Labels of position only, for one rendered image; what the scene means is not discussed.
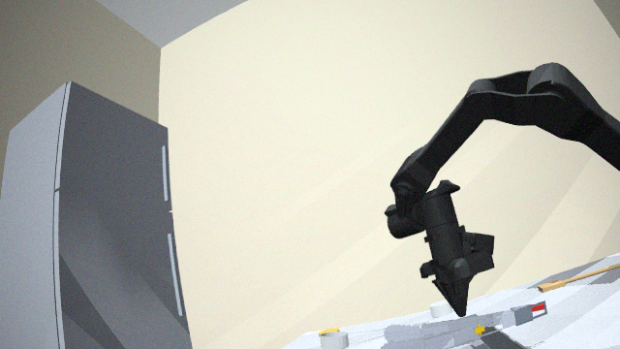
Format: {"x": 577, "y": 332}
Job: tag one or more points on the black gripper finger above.
{"x": 457, "y": 292}
{"x": 439, "y": 287}

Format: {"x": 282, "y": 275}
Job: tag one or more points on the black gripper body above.
{"x": 449, "y": 259}

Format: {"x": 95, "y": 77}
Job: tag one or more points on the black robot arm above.
{"x": 549, "y": 97}

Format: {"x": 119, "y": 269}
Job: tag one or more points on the grey cylinder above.
{"x": 440, "y": 309}

